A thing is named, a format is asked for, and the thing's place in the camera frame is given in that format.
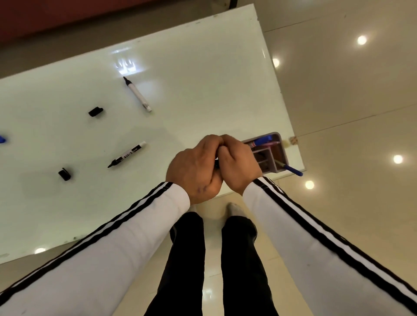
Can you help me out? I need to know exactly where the person's right hand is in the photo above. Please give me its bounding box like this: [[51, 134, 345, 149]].
[[217, 134, 263, 196]]

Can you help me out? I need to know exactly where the person's left hand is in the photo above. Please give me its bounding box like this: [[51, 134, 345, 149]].
[[165, 134, 225, 206]]

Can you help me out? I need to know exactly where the person's right forearm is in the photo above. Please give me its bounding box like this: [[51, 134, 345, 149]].
[[242, 176, 417, 316]]

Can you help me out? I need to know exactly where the person's left forearm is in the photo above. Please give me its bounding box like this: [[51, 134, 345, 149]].
[[0, 182, 191, 316]]

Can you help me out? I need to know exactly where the blue marker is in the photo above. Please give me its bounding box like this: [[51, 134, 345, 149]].
[[250, 136, 273, 148]]

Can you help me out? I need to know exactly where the grey pen holder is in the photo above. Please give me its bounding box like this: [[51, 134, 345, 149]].
[[242, 132, 289, 175]]

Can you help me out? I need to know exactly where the person's grey sock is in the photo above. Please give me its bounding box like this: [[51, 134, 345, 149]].
[[226, 202, 247, 219]]

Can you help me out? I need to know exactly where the blue pen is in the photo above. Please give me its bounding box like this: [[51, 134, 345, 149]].
[[275, 159, 304, 177]]

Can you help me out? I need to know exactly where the white marker with black label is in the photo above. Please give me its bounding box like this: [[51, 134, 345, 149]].
[[107, 141, 147, 169]]

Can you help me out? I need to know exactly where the white marker with black tip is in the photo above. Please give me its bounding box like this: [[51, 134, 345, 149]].
[[123, 76, 152, 113]]

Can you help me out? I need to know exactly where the person's right leg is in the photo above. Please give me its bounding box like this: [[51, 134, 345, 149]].
[[221, 215, 280, 316]]

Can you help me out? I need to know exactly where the person's leg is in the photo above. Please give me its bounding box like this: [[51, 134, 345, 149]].
[[144, 211, 206, 316], [221, 215, 280, 316]]

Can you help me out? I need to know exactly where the person's left leg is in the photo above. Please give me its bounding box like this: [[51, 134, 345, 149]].
[[144, 211, 206, 316]]

